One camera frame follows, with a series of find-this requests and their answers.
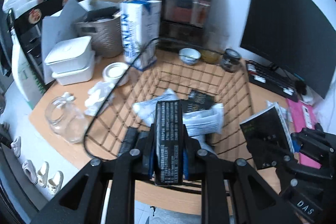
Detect grey woven basket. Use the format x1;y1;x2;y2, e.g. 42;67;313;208
75;7;123;58

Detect black curved monitor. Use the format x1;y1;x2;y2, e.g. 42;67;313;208
240;0;335;98

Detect black tissue pack in basket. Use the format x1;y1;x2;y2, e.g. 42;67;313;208
181;89;215;113

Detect dark glass jar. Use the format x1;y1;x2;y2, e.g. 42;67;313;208
220;48;242;73

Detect white remote control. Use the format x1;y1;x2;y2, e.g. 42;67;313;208
302;105;313;129

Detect white lidded container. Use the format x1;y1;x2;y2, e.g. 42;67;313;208
44;36;95;86

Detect crumpled white tissue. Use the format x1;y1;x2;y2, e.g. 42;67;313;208
84;81;115;117

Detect white round lid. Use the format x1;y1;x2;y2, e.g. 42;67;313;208
102;62;129;86

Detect black mechanical keyboard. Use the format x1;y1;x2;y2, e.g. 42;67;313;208
245;60;298;102

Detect flat pink white packet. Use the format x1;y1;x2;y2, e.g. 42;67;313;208
266;100;293;123

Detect black wire basket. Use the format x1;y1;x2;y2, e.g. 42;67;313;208
83;48;253;194

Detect blue white milk carton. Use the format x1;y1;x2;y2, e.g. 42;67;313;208
120;0;162;71

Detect yellow contents glass jar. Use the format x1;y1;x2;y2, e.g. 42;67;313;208
200;29;224;65

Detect blue white ceramic bowl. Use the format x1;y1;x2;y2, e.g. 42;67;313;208
179;48;201;65

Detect white power strip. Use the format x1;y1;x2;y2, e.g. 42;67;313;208
300;86;318;106

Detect pink desk mat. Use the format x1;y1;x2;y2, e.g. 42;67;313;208
285;97;325;170

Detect white wet wipe pack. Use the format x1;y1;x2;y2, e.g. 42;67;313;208
183;103;224;137
132;88;179;127

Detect clear glass jar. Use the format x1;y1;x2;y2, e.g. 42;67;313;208
45;92;88;144

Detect black Face tissue pack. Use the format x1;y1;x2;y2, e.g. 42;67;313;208
154;100;183;186

